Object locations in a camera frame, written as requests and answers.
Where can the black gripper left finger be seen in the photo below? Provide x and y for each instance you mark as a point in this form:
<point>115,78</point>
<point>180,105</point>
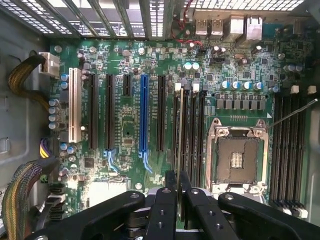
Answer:
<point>162,215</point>

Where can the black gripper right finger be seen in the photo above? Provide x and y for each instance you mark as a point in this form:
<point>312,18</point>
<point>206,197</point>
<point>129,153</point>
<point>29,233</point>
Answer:
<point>212,220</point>

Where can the long black expansion slot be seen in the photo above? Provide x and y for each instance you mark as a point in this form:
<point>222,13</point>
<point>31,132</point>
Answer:
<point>161,112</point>
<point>93,112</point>
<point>110,112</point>

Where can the blue expansion slot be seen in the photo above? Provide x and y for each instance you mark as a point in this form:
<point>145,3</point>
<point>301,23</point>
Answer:
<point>144,112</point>

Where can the short black expansion slot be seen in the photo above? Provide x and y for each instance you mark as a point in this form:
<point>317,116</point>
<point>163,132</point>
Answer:
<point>127,85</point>

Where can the white PCI expansion slot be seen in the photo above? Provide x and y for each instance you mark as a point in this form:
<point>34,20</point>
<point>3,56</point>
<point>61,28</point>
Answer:
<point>74,105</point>

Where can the perforated metal slot cover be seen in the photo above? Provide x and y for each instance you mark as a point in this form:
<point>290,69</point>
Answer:
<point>158,20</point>

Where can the silver chipset heatsink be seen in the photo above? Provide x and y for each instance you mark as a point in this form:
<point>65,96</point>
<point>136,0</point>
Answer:
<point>105,193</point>

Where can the silver CPU socket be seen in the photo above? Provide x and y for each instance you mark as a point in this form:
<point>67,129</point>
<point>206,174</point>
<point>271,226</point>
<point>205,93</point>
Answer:
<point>237,155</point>

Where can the black SATA port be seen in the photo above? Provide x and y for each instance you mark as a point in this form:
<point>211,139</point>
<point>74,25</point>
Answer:
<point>57,189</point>
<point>57,216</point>

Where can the metal socket locking lever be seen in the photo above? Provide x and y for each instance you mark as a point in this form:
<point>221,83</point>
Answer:
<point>292,115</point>

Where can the green motherboard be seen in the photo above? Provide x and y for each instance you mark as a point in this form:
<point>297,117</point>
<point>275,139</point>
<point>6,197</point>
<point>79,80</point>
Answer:
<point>155,62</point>

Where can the grey metal PC case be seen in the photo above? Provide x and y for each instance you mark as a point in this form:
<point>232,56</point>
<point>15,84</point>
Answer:
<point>15,100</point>

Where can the white power connector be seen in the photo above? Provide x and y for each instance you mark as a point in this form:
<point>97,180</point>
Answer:
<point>50,65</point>

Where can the silver USB port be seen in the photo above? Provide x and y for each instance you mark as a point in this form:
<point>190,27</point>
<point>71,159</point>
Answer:
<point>217,27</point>
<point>201,27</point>

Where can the plain silver rear port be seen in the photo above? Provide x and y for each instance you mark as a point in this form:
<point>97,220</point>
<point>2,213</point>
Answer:
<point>236,27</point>

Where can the silver ethernet port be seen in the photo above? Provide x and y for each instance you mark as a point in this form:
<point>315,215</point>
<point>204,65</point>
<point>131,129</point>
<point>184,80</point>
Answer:
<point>253,28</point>

